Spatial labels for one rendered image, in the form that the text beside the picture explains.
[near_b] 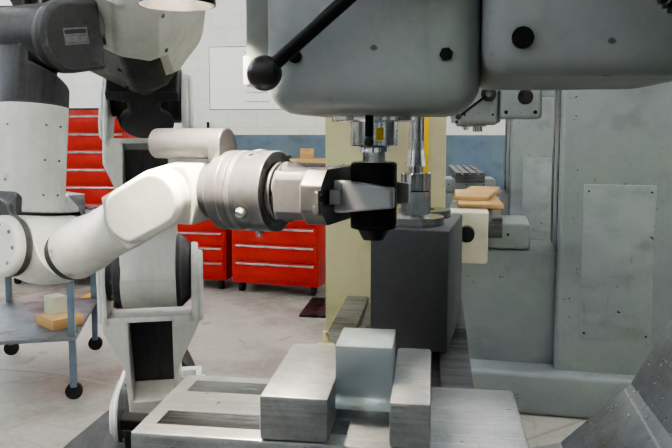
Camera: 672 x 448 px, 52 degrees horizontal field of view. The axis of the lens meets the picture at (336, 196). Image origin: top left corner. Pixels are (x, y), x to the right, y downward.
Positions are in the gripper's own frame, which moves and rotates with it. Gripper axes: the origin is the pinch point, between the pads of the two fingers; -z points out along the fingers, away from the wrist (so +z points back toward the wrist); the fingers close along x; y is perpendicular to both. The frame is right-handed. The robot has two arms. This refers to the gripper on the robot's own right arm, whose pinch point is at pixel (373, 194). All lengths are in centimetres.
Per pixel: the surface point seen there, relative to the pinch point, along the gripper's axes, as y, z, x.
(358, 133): -6.2, 0.8, -2.2
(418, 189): 2.8, 6.4, 37.3
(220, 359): 122, 187, 258
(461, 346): 27.2, -0.3, 38.5
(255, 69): -11.6, 4.6, -15.6
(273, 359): 122, 160, 270
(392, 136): -5.9, -2.3, -0.8
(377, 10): -16.7, -3.8, -9.3
